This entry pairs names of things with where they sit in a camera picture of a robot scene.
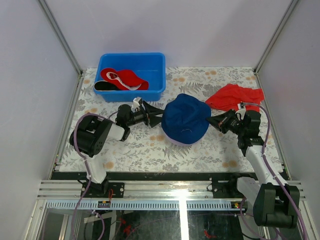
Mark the red cap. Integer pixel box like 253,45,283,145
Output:
100,68,149,91

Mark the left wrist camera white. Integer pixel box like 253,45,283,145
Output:
132,97,143,111

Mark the blue plastic bin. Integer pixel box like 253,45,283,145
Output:
93,52,166,102

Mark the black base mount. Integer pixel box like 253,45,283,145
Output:
84,179,125,200
207,172,251,199

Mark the left aluminium frame post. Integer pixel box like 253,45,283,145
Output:
36,0,83,76

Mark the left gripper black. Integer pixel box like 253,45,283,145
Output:
126,101,166,127

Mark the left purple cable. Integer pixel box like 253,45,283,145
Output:
70,111,118,240

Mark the purple cable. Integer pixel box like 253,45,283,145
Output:
238,102,311,240
70,111,118,240

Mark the navy blue hat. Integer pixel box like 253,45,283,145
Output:
161,93,212,135

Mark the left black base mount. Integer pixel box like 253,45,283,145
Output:
84,179,125,200

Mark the right aluminium frame post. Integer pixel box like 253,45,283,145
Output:
253,0,300,75

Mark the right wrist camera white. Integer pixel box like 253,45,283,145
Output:
235,102,246,121

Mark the red cloth hat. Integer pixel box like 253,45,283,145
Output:
205,84,265,112

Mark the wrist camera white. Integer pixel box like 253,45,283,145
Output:
235,102,246,121
132,97,143,111

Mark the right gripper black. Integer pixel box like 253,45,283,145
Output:
205,109,246,136

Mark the blue white cable duct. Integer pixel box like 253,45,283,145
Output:
46,200,241,211

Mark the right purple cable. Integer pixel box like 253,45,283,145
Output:
238,102,311,240

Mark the aluminium front rail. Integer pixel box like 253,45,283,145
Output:
37,179,307,201

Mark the lilac bucket hat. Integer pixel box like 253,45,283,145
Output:
162,128,206,147

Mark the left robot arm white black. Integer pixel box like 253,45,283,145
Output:
69,97,164,198

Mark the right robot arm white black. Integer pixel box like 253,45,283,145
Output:
206,109,300,229

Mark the beige black hat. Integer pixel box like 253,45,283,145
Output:
94,80,120,92

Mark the aluminium frame post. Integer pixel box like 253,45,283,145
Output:
36,0,83,76
253,0,300,75

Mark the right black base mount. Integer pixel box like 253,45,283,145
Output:
207,172,251,199

